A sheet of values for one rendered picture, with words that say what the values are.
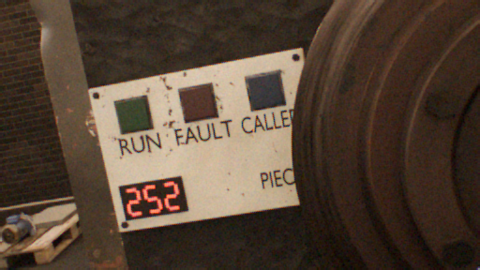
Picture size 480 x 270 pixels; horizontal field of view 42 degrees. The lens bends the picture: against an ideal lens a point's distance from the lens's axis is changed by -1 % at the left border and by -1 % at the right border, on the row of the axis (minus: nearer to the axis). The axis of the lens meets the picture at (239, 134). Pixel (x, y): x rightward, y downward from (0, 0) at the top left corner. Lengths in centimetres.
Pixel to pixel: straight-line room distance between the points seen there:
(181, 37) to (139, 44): 5
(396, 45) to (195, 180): 31
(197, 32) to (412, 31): 29
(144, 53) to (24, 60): 671
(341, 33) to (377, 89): 7
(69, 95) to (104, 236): 78
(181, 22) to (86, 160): 269
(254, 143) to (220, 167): 5
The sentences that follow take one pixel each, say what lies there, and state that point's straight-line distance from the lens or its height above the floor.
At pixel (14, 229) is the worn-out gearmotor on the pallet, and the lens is 513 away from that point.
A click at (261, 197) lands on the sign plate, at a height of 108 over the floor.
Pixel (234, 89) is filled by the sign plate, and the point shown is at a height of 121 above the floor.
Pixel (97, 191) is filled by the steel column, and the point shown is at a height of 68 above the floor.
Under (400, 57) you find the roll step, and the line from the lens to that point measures 56.
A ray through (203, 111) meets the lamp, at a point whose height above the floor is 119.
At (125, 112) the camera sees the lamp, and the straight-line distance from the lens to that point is 76.
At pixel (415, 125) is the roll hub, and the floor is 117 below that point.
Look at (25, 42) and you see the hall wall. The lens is 745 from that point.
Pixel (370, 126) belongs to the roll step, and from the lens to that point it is 56.
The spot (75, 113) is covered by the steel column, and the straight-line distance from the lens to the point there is 340.
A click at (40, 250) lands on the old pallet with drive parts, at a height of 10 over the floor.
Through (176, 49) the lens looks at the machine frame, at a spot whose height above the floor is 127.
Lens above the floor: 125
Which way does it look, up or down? 7 degrees down
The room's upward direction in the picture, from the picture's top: 11 degrees counter-clockwise
